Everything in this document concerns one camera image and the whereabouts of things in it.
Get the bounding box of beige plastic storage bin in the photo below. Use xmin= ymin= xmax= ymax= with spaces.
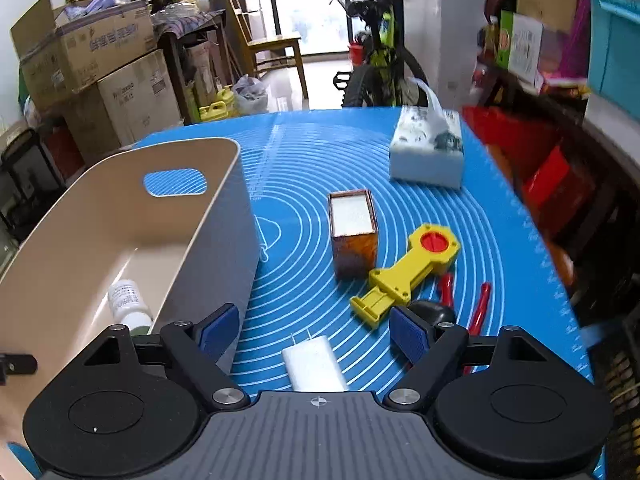
xmin=1 ymin=138 xmax=262 ymax=479

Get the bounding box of red action figure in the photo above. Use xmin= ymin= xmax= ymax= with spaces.
xmin=437 ymin=271 xmax=494 ymax=376

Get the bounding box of yellow red toy tool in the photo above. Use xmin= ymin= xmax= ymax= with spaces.
xmin=350 ymin=223 xmax=461 ymax=330

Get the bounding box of black metal rack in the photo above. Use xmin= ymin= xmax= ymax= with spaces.
xmin=1 ymin=128 xmax=66 ymax=244

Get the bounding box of white tissue box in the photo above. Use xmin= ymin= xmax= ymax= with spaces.
xmin=390 ymin=77 xmax=464 ymax=190

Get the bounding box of blue silicone baking mat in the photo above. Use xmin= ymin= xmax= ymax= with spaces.
xmin=8 ymin=106 xmax=606 ymax=478

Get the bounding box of open top cardboard box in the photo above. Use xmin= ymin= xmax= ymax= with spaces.
xmin=11 ymin=0 xmax=156 ymax=112

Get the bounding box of teal plastic storage bin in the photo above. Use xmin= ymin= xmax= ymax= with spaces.
xmin=588 ymin=0 xmax=640 ymax=119

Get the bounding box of large lower cardboard box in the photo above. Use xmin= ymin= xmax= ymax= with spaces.
xmin=62 ymin=50 xmax=182 ymax=165

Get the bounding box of wooden chair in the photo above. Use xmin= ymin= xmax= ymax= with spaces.
xmin=224 ymin=0 xmax=309 ymax=100

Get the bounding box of red shopping bag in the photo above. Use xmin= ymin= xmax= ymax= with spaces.
xmin=462 ymin=104 xmax=597 ymax=241

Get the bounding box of white refrigerator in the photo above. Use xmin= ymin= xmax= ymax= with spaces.
xmin=404 ymin=0 xmax=486 ymax=110

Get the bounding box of white pill bottle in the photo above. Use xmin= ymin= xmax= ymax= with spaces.
xmin=107 ymin=280 xmax=153 ymax=335

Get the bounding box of yellow oil jug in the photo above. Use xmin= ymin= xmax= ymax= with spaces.
xmin=200 ymin=86 xmax=239 ymax=122

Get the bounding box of white power adapter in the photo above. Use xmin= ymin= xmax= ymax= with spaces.
xmin=281 ymin=336 xmax=349 ymax=392

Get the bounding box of green black bicycle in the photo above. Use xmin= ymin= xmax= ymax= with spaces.
xmin=333 ymin=0 xmax=428 ymax=107

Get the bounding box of green white product box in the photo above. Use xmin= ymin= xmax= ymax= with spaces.
xmin=497 ymin=11 xmax=544 ymax=84

